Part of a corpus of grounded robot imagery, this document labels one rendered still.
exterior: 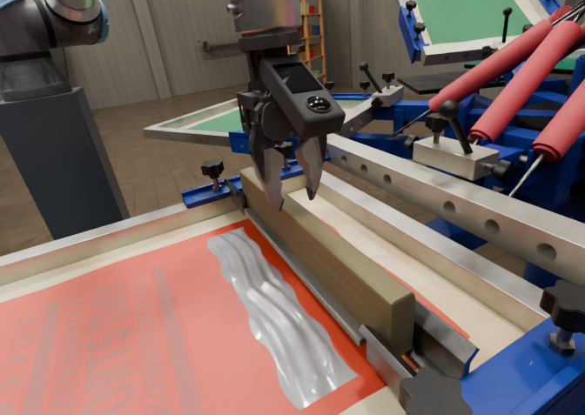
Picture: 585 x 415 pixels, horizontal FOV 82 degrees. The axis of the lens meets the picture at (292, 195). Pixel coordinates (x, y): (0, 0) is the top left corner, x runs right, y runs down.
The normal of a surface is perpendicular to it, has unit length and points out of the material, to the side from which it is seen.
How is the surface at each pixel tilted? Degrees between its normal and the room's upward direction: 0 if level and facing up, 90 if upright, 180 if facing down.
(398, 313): 90
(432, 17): 32
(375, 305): 90
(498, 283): 0
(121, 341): 0
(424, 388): 0
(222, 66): 90
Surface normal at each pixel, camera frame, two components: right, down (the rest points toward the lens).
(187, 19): 0.41, 0.36
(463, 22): -0.12, -0.52
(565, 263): -0.89, 0.29
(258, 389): -0.11, -0.89
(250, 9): -0.36, 0.44
